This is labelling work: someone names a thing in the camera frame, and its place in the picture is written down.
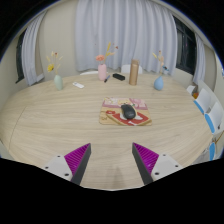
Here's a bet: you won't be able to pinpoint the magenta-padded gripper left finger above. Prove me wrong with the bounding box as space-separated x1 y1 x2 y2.
42 142 92 186

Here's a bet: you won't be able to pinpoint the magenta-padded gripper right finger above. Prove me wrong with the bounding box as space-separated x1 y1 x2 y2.
131 142 184 185

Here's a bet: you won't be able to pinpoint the black computer mouse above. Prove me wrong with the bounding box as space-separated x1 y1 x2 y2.
120 103 137 120

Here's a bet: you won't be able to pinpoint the cartoon dog print mouse pad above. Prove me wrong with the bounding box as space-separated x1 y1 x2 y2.
98 96 153 127

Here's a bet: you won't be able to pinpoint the white and blue chairs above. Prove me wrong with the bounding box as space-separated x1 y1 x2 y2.
185 84 224 162

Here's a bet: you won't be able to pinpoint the blue vase with dried flowers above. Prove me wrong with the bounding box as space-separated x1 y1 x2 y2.
152 49 167 92

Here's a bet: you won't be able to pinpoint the green vase with dried flowers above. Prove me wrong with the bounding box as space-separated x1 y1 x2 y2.
45 50 64 91

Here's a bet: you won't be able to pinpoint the gold drink bottle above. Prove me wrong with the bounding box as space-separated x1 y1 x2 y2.
128 59 140 86

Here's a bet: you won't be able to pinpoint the black case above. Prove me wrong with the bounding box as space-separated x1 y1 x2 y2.
112 72 126 82

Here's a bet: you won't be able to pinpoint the pink vase with dried flowers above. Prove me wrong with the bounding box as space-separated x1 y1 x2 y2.
94 41 119 82

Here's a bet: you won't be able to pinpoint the narrow white curtain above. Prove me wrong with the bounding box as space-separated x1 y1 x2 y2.
21 9 48 87
192 33 207 85

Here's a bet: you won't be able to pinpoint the dark window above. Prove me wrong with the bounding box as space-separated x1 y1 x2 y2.
15 29 28 84
173 16 198 76

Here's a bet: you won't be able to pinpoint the wide white curtain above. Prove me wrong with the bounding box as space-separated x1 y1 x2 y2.
74 0 178 76

